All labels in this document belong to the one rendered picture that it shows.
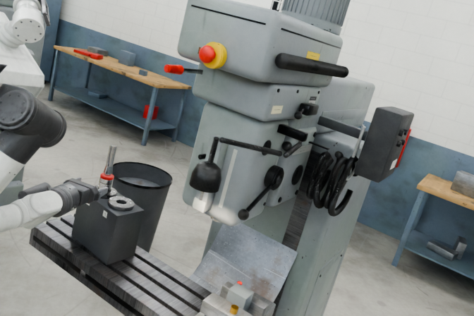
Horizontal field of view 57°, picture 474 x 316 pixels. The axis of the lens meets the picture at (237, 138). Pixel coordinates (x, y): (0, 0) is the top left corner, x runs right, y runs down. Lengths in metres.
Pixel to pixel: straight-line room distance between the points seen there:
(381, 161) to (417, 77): 4.06
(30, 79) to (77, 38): 7.21
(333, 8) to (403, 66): 4.03
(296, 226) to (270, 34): 0.85
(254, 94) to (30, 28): 0.54
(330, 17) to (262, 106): 0.42
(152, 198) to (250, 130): 2.17
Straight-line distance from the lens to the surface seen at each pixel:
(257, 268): 1.69
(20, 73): 1.15
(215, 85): 1.15
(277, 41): 0.99
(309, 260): 1.66
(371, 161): 1.33
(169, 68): 1.06
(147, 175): 3.62
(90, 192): 1.49
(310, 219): 1.61
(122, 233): 1.57
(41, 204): 1.31
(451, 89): 5.30
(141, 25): 7.32
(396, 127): 1.30
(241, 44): 1.00
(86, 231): 1.67
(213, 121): 1.19
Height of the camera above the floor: 1.83
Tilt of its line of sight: 13 degrees down
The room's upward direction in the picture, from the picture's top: 15 degrees clockwise
